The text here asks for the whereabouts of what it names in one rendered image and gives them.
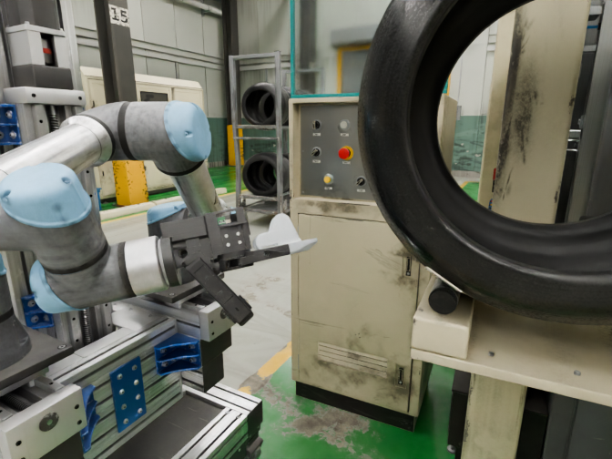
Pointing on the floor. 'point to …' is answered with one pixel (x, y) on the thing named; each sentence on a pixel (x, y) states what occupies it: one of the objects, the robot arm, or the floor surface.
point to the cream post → (528, 178)
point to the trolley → (260, 93)
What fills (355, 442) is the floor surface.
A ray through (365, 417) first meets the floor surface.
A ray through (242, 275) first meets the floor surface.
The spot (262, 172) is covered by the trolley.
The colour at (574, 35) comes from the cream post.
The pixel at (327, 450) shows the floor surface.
